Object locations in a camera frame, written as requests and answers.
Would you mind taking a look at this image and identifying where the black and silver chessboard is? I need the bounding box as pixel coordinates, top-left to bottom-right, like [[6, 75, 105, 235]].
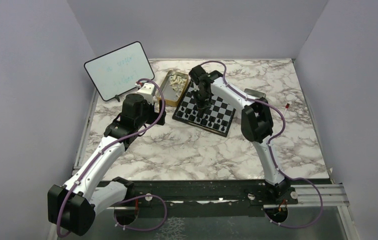
[[172, 76, 243, 138]]

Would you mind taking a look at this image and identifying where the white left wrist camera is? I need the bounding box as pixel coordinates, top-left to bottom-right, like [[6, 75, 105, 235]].
[[136, 82, 156, 105]]

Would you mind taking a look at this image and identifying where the small whiteboard with stand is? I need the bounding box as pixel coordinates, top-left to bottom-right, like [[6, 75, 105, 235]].
[[84, 41, 155, 102]]

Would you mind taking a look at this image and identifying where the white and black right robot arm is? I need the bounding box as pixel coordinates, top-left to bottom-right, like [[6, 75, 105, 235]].
[[189, 65, 290, 204]]

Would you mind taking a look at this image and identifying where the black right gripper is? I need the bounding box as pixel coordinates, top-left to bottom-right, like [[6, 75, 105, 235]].
[[190, 88, 213, 115]]

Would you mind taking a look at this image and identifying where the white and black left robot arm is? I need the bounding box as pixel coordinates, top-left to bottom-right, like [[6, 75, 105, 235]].
[[47, 93, 166, 238]]

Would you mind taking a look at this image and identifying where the pile of white chess pieces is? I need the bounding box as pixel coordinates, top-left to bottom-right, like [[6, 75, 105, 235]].
[[169, 74, 187, 92]]

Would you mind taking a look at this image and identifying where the pink tin box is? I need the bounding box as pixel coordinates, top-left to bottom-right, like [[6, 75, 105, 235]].
[[235, 88, 266, 124]]

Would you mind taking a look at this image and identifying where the black mounting rail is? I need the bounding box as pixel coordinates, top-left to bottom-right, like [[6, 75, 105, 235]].
[[112, 179, 349, 222]]

